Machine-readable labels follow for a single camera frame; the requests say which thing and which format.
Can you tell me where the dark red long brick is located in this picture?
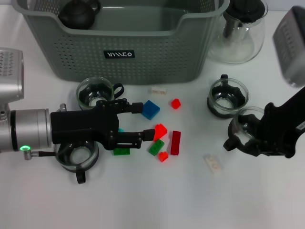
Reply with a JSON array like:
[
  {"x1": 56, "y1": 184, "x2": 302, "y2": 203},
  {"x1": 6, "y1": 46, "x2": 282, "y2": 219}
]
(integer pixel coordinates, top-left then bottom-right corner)
[{"x1": 170, "y1": 130, "x2": 181, "y2": 156}]

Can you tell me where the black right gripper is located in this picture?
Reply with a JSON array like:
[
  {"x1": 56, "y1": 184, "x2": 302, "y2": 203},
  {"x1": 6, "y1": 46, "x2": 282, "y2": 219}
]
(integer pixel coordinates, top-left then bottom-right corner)
[{"x1": 240, "y1": 85, "x2": 305, "y2": 158}]

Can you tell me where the blue square building plate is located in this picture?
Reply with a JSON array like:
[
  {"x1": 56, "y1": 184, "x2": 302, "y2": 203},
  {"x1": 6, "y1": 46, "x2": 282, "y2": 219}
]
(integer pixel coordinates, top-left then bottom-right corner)
[{"x1": 140, "y1": 99, "x2": 161, "y2": 120}]

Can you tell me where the glass carafe with black lid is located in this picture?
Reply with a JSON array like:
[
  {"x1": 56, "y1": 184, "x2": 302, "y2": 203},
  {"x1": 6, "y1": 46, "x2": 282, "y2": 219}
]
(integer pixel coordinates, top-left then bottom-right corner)
[{"x1": 207, "y1": 0, "x2": 269, "y2": 64}]

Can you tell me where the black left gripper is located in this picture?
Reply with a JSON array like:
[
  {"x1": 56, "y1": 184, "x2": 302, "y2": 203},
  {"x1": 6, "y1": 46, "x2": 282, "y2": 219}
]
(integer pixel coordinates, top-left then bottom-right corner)
[{"x1": 50, "y1": 97, "x2": 156, "y2": 151}]

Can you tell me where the white two-stud flat plate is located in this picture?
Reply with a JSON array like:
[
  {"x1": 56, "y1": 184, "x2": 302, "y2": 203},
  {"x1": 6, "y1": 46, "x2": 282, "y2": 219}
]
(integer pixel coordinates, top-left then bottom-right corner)
[{"x1": 203, "y1": 154, "x2": 224, "y2": 176}]

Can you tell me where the grey-green perforated storage bin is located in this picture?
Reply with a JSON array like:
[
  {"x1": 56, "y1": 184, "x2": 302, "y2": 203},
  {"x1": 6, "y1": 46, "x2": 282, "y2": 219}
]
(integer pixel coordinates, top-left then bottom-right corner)
[{"x1": 11, "y1": 0, "x2": 231, "y2": 85}]

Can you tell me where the left gripper cable with plug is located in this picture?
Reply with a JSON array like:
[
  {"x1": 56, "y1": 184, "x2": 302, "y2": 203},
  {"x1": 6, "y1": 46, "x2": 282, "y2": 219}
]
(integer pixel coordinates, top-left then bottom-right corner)
[{"x1": 22, "y1": 150, "x2": 58, "y2": 161}]

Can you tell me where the green two-stud brick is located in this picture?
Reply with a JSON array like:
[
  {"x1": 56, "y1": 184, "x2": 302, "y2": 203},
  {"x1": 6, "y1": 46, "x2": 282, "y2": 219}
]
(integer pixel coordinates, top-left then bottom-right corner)
[
  {"x1": 148, "y1": 140, "x2": 165, "y2": 157},
  {"x1": 112, "y1": 147, "x2": 131, "y2": 156}
]

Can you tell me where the white building brick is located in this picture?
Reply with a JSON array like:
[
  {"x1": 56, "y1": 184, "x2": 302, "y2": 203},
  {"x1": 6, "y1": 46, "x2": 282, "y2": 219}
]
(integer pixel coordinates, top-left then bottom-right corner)
[{"x1": 150, "y1": 86, "x2": 168, "y2": 96}]

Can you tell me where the black ceramic teapot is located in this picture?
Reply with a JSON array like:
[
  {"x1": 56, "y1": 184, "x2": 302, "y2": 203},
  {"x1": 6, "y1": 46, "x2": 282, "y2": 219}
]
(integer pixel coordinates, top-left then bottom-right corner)
[{"x1": 58, "y1": 0, "x2": 102, "y2": 30}]

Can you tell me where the glass teacup with black sleeve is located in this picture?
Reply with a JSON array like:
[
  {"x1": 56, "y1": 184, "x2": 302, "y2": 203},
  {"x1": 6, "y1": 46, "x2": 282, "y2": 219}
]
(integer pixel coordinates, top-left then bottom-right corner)
[
  {"x1": 223, "y1": 106, "x2": 265, "y2": 153},
  {"x1": 75, "y1": 76, "x2": 125, "y2": 111},
  {"x1": 54, "y1": 140, "x2": 100, "y2": 185},
  {"x1": 206, "y1": 74, "x2": 249, "y2": 119}
]

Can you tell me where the red-orange sloped brick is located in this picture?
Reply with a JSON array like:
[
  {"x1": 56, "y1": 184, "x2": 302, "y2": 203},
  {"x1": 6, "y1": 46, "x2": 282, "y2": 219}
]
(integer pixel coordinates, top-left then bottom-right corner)
[{"x1": 153, "y1": 123, "x2": 168, "y2": 141}]

